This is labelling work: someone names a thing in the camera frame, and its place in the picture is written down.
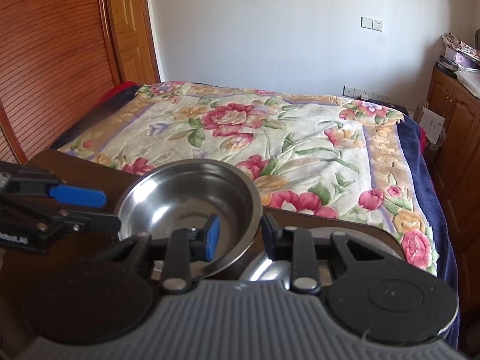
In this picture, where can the stack of books and papers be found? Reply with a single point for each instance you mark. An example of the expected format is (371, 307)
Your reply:
(458, 59)

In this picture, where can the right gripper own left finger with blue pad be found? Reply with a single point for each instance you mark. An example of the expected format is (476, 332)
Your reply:
(183, 247)

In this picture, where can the white paper bag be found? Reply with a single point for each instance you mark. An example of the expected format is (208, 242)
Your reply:
(432, 124)

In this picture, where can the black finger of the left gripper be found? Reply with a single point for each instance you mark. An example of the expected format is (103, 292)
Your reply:
(90, 222)

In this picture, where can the steel bowl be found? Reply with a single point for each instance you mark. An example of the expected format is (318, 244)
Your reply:
(183, 194)
(264, 269)

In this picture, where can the white wall switch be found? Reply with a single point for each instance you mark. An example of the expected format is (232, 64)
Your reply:
(372, 24)

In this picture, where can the wall socket strip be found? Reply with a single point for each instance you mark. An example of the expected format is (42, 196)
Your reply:
(351, 92)

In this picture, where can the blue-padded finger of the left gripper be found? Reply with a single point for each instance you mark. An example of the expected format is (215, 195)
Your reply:
(26, 181)

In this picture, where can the wooden louvered wardrobe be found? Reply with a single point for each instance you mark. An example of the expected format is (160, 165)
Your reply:
(59, 58)

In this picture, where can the wooden side cabinet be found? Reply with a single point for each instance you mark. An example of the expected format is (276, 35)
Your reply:
(455, 174)

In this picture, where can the floral bed blanket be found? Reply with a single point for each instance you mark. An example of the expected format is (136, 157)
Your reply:
(332, 157)

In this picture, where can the red and navy bedding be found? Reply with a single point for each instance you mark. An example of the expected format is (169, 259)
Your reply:
(119, 96)

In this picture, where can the right gripper own right finger with black pad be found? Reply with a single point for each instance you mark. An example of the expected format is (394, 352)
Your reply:
(296, 246)

